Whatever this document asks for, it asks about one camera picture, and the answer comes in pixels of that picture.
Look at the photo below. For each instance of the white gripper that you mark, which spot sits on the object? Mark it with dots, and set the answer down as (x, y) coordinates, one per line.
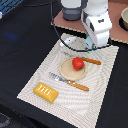
(97, 28)

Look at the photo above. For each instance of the white toy fish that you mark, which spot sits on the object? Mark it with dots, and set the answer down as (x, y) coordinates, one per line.
(68, 41)

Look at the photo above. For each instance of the yellow toy bread loaf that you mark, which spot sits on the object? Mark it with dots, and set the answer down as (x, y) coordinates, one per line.
(45, 92)

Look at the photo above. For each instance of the light blue toy house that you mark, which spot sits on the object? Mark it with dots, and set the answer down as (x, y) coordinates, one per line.
(88, 45)

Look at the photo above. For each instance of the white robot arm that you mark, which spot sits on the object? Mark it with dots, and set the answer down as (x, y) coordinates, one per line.
(91, 7)

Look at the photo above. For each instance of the beige bowl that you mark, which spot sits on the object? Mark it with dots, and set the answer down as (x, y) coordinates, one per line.
(124, 18)

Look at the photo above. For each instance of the small grey pot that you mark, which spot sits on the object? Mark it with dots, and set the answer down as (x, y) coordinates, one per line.
(71, 15)

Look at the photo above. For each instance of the round wooden plate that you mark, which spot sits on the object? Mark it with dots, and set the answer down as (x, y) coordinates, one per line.
(68, 72)

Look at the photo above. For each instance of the beige woven placemat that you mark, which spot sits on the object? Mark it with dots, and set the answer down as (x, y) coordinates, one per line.
(73, 105)

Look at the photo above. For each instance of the knife with wooden handle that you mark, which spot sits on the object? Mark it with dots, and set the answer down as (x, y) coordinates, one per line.
(84, 58)

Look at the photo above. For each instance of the fork with wooden handle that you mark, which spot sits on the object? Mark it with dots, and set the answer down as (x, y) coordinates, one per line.
(72, 83)

